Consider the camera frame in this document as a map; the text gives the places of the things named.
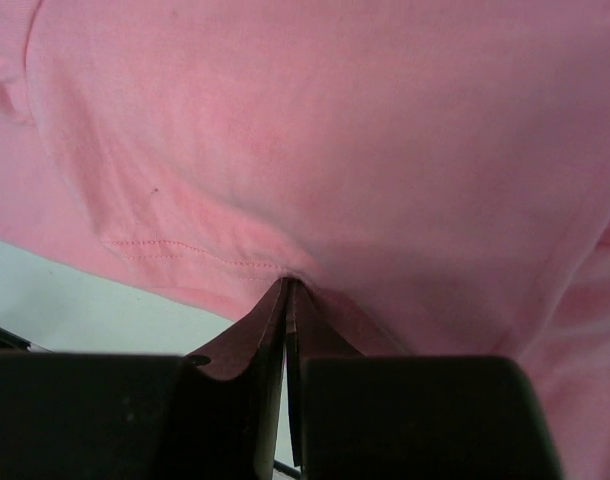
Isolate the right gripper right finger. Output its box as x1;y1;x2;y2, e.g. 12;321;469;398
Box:
286;280;563;479

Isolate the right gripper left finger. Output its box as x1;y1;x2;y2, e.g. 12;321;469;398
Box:
0;279;288;479

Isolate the pink t shirt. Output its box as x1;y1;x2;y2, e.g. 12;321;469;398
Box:
0;1;610;479

